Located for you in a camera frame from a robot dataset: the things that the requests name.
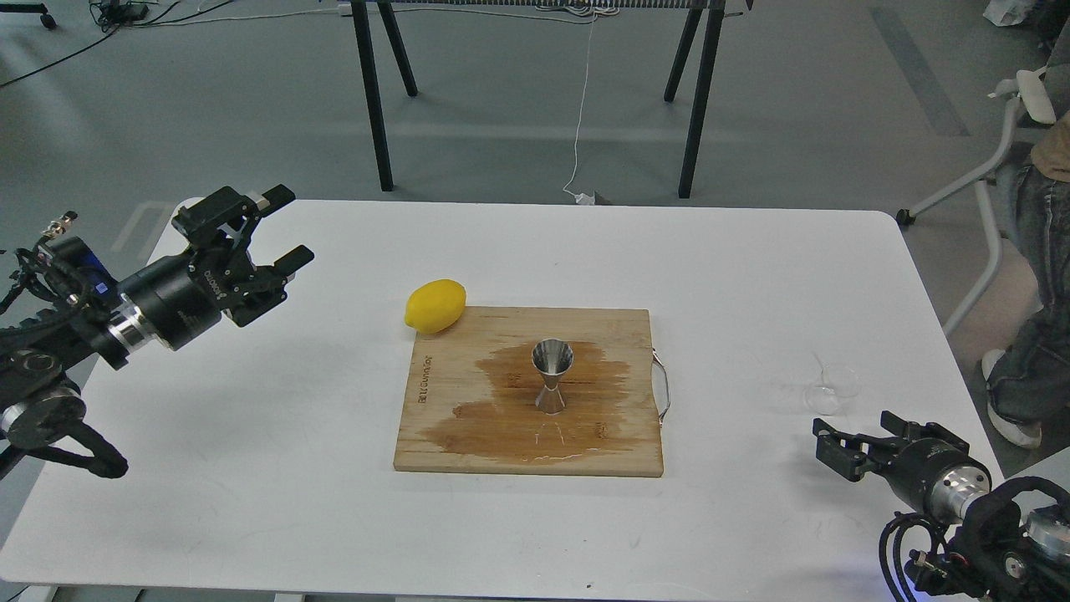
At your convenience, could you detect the steel double jigger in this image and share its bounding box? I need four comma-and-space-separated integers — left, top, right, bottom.
531, 339, 574, 415

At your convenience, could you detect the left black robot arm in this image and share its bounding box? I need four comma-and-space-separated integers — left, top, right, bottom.
1, 186, 314, 477

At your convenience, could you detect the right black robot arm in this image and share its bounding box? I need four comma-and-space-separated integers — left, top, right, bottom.
813, 411, 1069, 601

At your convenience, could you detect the black legged background table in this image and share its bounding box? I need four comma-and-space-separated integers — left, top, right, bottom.
339, 0, 753, 199

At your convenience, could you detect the person in brown shirt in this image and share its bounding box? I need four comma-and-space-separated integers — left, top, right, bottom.
980, 109, 1070, 450

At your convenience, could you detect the wooden cutting board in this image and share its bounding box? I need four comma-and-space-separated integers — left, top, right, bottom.
393, 306, 664, 477

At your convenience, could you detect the white hanging cable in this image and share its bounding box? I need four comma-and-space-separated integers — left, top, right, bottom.
562, 13, 596, 204

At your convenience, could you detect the white office chair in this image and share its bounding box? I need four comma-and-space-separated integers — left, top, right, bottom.
895, 1, 1067, 336

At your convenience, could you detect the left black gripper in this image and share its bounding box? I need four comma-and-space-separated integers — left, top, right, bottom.
119, 186, 314, 350

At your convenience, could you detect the yellow lemon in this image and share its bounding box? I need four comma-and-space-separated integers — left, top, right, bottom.
404, 279, 467, 334

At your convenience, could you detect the clear glass cup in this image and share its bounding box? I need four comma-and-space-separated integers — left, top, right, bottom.
803, 351, 861, 416

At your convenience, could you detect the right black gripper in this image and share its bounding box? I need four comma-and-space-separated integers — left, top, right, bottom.
813, 411, 992, 525

